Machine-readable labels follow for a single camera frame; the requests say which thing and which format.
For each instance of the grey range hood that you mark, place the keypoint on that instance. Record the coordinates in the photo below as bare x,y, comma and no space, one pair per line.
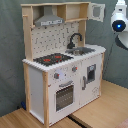
48,18

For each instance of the white fridge door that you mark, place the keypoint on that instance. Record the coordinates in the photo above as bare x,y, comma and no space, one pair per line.
90,79

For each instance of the oven door with window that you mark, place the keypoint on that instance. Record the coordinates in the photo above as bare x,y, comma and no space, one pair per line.
64,97

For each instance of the right red stove knob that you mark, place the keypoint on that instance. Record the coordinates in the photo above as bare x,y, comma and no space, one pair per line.
74,69

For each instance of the left red stove knob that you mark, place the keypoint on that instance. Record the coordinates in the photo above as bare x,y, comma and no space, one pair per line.
56,76

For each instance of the red stove knob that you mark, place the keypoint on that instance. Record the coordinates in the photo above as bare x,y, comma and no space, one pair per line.
56,76
74,69

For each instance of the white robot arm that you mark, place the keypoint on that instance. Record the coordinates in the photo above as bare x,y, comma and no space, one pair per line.
119,24

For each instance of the grey toy sink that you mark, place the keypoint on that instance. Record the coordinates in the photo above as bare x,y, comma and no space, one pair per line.
79,51

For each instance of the white wooden toy kitchen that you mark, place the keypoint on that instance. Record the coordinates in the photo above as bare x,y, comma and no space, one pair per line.
40,84

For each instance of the black stovetop red burners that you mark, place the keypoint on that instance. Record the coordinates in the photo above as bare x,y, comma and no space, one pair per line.
52,59

